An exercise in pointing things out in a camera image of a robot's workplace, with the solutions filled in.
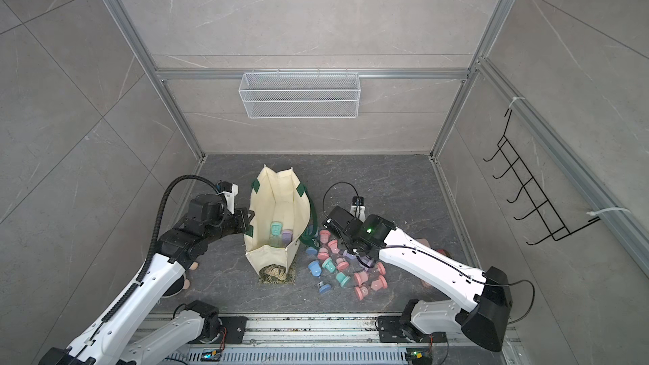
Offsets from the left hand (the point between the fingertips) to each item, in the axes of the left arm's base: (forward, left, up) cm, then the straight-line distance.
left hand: (257, 209), depth 76 cm
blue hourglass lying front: (-19, -20, -18) cm, 33 cm away
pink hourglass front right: (-17, -38, -20) cm, 46 cm away
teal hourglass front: (-16, -26, -19) cm, 36 cm away
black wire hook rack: (-13, -77, +11) cm, 79 cm away
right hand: (-7, -29, -6) cm, 31 cm away
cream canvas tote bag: (+9, -5, -21) cm, 24 cm away
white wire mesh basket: (+49, -12, +8) cm, 51 cm away
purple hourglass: (0, -7, -19) cm, 20 cm away
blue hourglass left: (-12, -17, -20) cm, 29 cm away
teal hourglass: (-1, -2, -19) cm, 20 cm away
